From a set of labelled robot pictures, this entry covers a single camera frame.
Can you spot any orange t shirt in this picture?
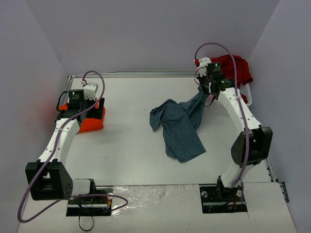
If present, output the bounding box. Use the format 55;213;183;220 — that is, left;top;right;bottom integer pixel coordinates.
55;103;105;135

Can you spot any blue-grey t shirt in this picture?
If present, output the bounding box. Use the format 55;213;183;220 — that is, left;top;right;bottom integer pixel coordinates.
149;86;209;163

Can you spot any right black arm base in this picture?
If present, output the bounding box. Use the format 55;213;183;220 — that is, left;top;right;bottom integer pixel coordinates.
199;184;248;214

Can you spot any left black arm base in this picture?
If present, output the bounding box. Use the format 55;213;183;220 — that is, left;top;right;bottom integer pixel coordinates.
66;197;112;216

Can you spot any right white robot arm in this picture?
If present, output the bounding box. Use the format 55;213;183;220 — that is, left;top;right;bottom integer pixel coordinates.
194;57;273;200

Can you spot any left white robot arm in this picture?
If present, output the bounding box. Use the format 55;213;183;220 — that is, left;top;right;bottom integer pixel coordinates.
25;83;105;203

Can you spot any white plastic laundry basket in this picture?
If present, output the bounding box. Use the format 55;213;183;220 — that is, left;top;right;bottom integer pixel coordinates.
238;83;252;107

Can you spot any dark red t shirt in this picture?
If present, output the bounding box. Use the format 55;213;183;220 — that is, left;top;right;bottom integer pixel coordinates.
211;54;253;89

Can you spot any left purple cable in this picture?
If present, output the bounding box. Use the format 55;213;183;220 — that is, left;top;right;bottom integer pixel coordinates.
17;70;129;223

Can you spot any purple cable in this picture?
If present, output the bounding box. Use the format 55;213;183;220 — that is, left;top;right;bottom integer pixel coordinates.
195;43;250;204
17;70;129;223

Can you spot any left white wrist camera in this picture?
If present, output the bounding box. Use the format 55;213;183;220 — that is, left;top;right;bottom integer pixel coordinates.
81;81;98;100

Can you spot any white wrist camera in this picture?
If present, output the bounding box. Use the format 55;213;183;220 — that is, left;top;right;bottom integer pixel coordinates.
193;57;212;73
81;81;98;100

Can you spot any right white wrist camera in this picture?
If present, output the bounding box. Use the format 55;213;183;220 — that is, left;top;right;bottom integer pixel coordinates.
193;57;212;73

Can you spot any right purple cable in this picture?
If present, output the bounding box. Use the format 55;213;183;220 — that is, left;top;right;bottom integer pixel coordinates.
195;43;250;204

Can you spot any black loop cable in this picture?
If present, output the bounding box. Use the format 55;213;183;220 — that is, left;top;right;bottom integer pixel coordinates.
77;208;95;231

